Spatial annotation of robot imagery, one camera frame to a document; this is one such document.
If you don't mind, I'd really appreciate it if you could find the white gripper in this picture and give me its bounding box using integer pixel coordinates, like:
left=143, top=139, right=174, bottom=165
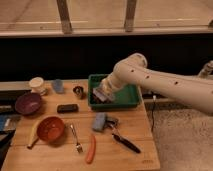
left=100, top=74, right=121, bottom=94

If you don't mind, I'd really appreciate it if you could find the black handled brush tool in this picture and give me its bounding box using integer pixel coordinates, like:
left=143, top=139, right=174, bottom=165
left=105, top=117, right=141, bottom=153

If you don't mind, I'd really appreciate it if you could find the blue object at left edge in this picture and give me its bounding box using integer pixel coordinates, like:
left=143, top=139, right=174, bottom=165
left=0, top=115, right=10, bottom=131

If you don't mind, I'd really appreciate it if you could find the yellow banana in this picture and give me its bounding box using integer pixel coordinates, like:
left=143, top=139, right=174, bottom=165
left=27, top=120, right=41, bottom=149

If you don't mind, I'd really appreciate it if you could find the blue plastic cup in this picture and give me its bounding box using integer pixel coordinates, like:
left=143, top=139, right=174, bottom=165
left=52, top=79, right=64, bottom=94

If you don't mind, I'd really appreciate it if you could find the green plastic tray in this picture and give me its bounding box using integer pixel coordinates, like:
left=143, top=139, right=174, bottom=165
left=88, top=74, right=141, bottom=110

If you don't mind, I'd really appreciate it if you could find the blue sponge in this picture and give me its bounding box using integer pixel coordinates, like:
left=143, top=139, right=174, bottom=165
left=92, top=113, right=107, bottom=132

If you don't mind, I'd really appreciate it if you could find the black rectangular block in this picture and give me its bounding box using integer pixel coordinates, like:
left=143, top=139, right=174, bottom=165
left=57, top=104, right=78, bottom=113

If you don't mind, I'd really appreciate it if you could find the purple bowl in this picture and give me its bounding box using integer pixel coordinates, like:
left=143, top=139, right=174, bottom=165
left=15, top=92, right=42, bottom=115

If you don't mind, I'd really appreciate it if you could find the white ceramic cup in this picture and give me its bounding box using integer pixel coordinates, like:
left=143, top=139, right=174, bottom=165
left=29, top=77, right=47, bottom=95

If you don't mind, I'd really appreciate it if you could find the dark grape bunch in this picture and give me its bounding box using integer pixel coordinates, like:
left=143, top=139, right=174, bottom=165
left=93, top=95, right=102, bottom=104

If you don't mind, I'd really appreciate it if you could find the grey towel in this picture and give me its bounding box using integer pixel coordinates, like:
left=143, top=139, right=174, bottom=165
left=92, top=87, right=115, bottom=102

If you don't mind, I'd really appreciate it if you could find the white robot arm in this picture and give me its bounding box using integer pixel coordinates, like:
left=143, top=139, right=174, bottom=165
left=101, top=53, right=213, bottom=115

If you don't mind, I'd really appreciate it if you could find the wooden table board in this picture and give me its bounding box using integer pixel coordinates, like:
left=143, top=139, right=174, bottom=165
left=1, top=80, right=160, bottom=171

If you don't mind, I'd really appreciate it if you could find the silver fork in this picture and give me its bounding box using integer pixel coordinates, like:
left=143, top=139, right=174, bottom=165
left=70, top=124, right=83, bottom=153

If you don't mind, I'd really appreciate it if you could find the small metal cup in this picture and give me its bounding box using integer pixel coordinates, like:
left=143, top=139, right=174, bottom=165
left=73, top=86, right=84, bottom=99

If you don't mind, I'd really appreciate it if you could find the orange bowl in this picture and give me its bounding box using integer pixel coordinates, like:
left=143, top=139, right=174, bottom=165
left=37, top=116, right=65, bottom=143

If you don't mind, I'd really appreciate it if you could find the orange carrot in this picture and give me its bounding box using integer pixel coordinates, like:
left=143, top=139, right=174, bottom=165
left=85, top=135, right=96, bottom=164

